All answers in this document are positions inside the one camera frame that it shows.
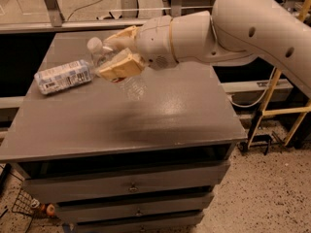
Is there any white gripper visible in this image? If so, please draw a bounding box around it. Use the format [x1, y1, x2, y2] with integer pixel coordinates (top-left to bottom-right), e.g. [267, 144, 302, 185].
[95, 16, 177, 82]

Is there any clear plastic water bottle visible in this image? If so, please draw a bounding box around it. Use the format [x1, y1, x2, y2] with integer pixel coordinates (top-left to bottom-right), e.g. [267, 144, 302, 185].
[86, 37, 147, 101]

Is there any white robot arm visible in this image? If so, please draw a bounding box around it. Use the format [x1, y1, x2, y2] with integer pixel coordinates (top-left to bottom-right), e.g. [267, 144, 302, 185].
[105, 0, 311, 97]

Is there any white labelled water bottle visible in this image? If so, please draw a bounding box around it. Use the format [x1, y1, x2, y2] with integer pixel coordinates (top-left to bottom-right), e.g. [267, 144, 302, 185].
[34, 59, 94, 95]

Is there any grey metal railing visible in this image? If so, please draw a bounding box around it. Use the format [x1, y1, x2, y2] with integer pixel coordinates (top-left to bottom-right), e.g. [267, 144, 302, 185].
[0, 0, 311, 35]

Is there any grey drawer cabinet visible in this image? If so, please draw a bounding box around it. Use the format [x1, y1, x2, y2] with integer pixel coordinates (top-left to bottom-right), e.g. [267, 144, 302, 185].
[0, 28, 248, 233]

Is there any top grey drawer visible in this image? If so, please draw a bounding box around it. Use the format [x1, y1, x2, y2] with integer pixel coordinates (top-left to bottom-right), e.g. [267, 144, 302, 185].
[23, 161, 230, 203]

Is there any grey drawer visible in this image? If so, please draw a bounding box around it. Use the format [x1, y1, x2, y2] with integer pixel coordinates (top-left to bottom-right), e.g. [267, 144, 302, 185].
[56, 192, 214, 223]
[76, 211, 203, 233]
[23, 161, 230, 203]

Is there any middle grey drawer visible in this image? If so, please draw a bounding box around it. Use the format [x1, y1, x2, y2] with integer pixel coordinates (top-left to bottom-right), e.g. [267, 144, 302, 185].
[56, 192, 214, 223]

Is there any bottom grey drawer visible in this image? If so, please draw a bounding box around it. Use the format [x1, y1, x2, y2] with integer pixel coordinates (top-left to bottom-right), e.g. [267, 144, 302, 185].
[76, 211, 203, 233]

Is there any black cable on floor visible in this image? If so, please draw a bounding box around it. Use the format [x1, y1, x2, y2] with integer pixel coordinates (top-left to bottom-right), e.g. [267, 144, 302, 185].
[66, 0, 121, 21]

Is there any white cable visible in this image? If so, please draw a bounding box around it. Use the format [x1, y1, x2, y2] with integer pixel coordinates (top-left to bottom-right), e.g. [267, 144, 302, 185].
[228, 66, 278, 109]

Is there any black wire basket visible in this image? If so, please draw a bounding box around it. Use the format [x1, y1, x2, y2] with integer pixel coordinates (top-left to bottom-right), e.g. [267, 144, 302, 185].
[12, 189, 40, 216]

